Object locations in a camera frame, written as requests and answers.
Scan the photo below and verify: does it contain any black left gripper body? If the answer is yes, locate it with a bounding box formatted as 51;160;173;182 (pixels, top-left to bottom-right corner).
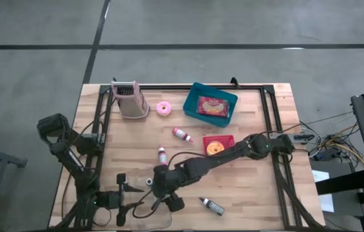
103;173;128;227

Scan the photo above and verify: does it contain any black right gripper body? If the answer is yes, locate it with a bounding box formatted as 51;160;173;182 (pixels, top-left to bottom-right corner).
152;164;186;214

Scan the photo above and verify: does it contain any pink food colouring bottle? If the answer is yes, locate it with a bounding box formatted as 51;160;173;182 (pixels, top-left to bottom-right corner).
158;145;168;166
172;127;194;144

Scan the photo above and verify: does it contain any clear plastic bin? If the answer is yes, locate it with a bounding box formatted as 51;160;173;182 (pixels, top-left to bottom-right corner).
129;162;173;231

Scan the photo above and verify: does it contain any orange frosted toy donut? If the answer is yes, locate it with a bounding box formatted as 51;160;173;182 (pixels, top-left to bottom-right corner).
206;140;225;156

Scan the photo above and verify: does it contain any pink frosted toy donut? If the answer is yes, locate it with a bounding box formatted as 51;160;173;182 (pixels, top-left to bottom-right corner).
155;101;172;117

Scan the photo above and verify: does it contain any red cracker packet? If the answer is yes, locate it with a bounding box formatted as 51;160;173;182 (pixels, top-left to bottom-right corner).
196;95;231;119

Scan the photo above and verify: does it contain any red plastic basket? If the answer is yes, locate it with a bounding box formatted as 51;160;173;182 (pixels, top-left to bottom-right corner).
202;134;236;156

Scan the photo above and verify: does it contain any teal plastic bin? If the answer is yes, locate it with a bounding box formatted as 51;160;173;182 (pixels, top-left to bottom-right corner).
182;82;238;128

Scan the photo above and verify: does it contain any pink box grater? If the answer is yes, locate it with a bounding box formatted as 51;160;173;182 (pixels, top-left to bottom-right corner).
110;80;150;120

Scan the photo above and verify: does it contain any white paper sheet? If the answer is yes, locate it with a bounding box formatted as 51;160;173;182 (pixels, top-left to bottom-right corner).
311;169;335;213

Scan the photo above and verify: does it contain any black flat bar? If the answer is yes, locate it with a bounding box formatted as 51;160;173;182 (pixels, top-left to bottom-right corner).
315;168;364;196

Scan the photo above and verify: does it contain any black aluminium table frame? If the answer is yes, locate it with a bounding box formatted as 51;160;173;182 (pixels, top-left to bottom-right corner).
52;77;326;230

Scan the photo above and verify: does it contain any yellow cable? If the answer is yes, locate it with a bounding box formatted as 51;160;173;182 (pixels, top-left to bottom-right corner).
307;111;364;170

